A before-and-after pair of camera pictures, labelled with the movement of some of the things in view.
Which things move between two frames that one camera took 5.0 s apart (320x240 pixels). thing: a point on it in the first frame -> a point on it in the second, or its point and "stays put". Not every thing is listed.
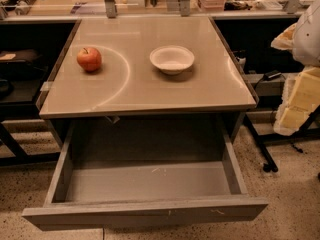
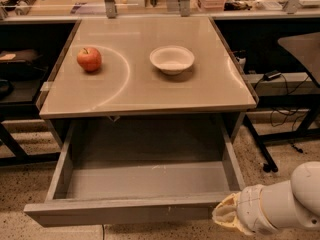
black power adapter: [271, 75] stays put
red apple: [89, 59] stays put
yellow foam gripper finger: [301, 96] -> [248, 202]
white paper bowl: [172, 59] stays put
